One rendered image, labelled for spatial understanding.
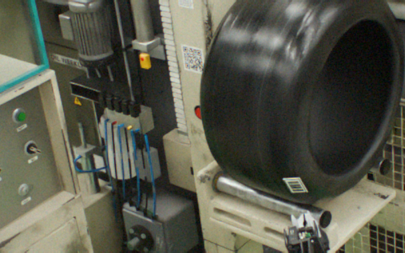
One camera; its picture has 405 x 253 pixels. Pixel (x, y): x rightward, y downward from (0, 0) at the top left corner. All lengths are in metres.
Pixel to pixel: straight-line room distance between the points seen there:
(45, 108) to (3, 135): 0.14
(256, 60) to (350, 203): 0.61
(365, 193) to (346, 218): 0.13
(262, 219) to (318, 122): 0.36
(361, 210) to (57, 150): 0.82
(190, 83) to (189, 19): 0.19
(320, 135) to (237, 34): 0.54
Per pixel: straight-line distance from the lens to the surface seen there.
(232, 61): 2.08
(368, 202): 2.49
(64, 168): 2.47
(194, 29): 2.34
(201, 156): 2.54
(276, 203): 2.31
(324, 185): 2.20
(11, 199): 2.41
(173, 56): 2.45
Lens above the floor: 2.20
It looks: 29 degrees down
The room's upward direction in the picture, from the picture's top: 7 degrees counter-clockwise
